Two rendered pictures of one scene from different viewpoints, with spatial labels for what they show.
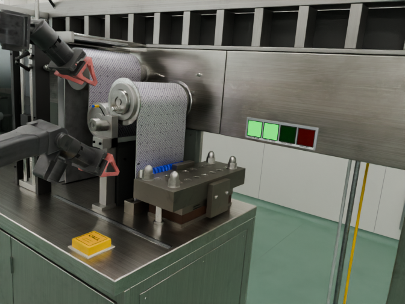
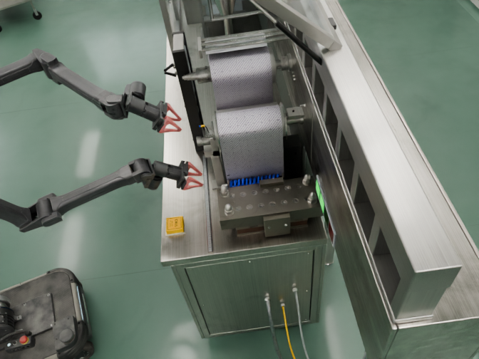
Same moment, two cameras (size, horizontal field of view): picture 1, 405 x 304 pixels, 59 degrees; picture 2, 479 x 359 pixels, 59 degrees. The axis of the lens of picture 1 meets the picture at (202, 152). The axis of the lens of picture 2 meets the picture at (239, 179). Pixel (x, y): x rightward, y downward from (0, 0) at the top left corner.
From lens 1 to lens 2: 1.31 m
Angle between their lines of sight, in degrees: 58
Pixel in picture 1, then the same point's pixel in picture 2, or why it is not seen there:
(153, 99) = (237, 136)
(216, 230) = (261, 248)
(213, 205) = (267, 231)
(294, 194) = not seen: outside the picture
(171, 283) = (214, 267)
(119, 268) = (170, 253)
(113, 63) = (237, 73)
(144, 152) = (233, 169)
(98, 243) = (173, 229)
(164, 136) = (255, 157)
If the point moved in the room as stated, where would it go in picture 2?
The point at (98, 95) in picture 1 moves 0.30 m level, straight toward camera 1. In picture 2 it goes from (224, 100) to (180, 146)
